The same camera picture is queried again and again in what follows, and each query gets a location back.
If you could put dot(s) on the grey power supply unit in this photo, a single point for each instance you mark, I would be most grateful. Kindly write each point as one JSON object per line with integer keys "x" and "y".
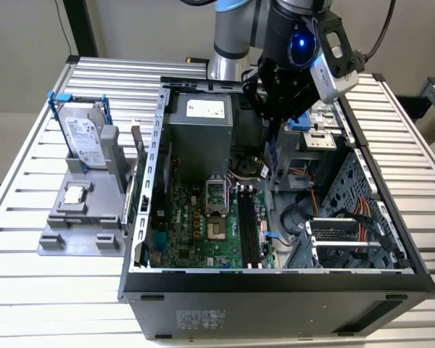
{"x": 199, "y": 145}

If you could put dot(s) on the black metal post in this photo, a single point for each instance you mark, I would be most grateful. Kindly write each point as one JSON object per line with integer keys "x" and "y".
{"x": 81, "y": 29}

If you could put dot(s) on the silver CPU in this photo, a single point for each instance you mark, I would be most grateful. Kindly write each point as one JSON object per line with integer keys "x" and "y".
{"x": 74, "y": 195}

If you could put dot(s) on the black camera bracket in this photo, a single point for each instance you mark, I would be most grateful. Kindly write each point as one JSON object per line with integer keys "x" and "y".
{"x": 330, "y": 23}

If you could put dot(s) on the green motherboard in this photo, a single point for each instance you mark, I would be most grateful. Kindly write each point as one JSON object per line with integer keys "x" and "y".
{"x": 203, "y": 253}

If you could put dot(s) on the yellow tipped black connector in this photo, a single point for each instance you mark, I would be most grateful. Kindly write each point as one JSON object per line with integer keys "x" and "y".
{"x": 189, "y": 60}

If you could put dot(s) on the white clip RAM slot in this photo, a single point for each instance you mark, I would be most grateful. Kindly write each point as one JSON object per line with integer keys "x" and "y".
{"x": 245, "y": 228}
{"x": 254, "y": 228}

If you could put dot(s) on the grey parts rack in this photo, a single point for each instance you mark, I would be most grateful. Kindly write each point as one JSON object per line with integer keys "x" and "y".
{"x": 101, "y": 203}

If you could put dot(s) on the hard disk in blue carrier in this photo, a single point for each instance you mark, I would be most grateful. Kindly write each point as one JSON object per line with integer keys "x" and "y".
{"x": 81, "y": 137}

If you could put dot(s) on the blue drive latch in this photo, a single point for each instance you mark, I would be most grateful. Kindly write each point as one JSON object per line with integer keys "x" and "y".
{"x": 301, "y": 125}

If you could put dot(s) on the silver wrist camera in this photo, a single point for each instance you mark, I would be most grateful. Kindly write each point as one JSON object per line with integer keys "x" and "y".
{"x": 330, "y": 85}

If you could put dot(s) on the grey metal disk bay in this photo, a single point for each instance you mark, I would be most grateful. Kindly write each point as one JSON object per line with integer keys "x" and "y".
{"x": 348, "y": 244}

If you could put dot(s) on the black open PC case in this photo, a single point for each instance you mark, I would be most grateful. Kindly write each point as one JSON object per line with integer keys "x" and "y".
{"x": 275, "y": 311}

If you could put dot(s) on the RAM stick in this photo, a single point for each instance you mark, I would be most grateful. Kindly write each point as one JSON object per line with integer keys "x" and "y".
{"x": 272, "y": 156}
{"x": 83, "y": 220}

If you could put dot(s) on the CPU socket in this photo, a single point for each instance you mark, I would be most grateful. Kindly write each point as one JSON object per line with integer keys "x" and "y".
{"x": 216, "y": 230}

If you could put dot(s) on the green graphics card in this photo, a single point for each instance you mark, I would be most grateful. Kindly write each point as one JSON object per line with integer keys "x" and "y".
{"x": 141, "y": 163}

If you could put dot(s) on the blue expansion slot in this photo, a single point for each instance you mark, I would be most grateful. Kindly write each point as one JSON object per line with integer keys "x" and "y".
{"x": 160, "y": 242}

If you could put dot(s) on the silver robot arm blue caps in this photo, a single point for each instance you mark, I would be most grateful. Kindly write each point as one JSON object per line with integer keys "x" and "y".
{"x": 232, "y": 36}

